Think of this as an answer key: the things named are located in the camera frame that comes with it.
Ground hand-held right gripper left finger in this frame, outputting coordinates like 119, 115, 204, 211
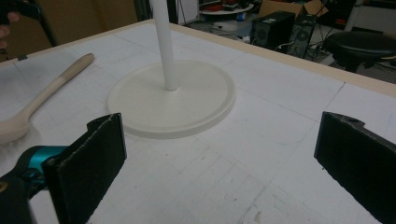
42, 112, 128, 224

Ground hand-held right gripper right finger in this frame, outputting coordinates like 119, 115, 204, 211
313, 111, 396, 224

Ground brown board panel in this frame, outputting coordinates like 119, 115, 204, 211
0, 0, 138, 61

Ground teal and black tool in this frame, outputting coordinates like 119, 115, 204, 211
0, 145, 69, 224

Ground beige wooden spoon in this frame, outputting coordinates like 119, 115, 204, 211
0, 52, 95, 146

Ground white round-base pole stand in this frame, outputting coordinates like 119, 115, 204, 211
106, 0, 237, 140

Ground black round stool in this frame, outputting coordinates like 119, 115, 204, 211
323, 31, 396, 75

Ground grey computer tower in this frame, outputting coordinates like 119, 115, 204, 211
287, 14, 318, 60

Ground white cabinet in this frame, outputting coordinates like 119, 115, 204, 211
343, 0, 396, 35

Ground black computer tower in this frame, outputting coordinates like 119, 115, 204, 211
249, 10, 296, 51

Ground brown cardboard box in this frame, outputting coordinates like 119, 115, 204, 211
258, 0, 330, 19

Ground white round table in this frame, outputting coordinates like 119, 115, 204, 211
199, 3, 255, 17

